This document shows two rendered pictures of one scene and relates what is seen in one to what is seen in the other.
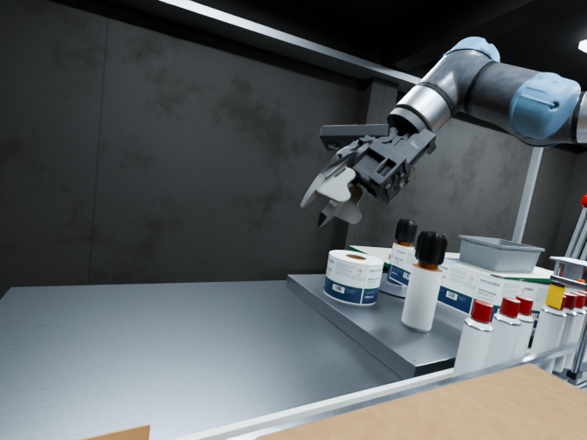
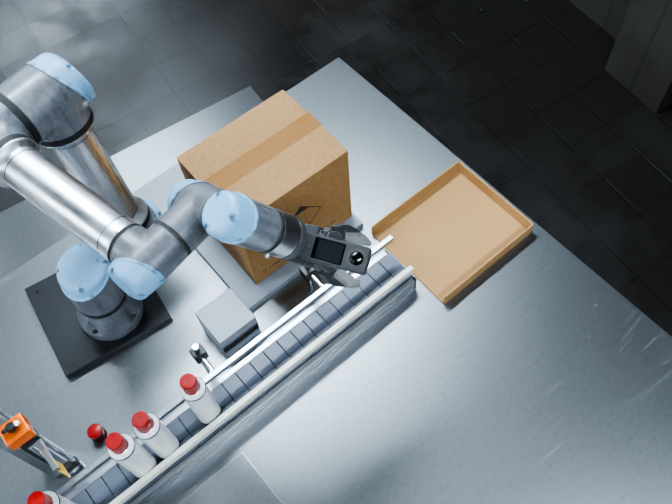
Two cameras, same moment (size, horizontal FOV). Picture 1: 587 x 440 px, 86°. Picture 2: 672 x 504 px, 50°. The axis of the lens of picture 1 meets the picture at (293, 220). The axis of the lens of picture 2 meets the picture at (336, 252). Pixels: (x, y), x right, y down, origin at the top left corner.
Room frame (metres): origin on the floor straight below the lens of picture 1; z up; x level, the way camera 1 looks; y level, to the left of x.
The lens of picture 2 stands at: (1.13, -0.14, 2.39)
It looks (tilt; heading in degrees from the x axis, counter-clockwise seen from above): 60 degrees down; 175
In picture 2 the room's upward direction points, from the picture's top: 6 degrees counter-clockwise
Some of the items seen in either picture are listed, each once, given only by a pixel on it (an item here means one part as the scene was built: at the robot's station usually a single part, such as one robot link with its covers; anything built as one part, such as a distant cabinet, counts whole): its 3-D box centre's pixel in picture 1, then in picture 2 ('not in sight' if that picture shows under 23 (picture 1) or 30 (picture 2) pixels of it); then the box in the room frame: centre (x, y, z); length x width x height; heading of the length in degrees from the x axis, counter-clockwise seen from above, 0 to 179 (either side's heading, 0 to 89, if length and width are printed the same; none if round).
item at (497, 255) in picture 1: (498, 254); not in sight; (2.71, -1.80, 0.91); 0.60 x 0.40 x 0.22; 116
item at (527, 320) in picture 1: (514, 340); (130, 454); (0.69, -0.54, 0.98); 0.05 x 0.05 x 0.20
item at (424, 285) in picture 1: (424, 279); not in sight; (0.95, -0.43, 1.03); 0.09 x 0.09 x 0.30
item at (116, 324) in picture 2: not in sight; (105, 302); (0.30, -0.61, 0.90); 0.15 x 0.15 x 0.10
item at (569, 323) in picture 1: (559, 331); not in sight; (0.80, -0.73, 0.98); 0.05 x 0.05 x 0.20
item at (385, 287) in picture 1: (396, 285); not in sight; (1.35, -0.49, 0.89); 0.31 x 0.31 x 0.01
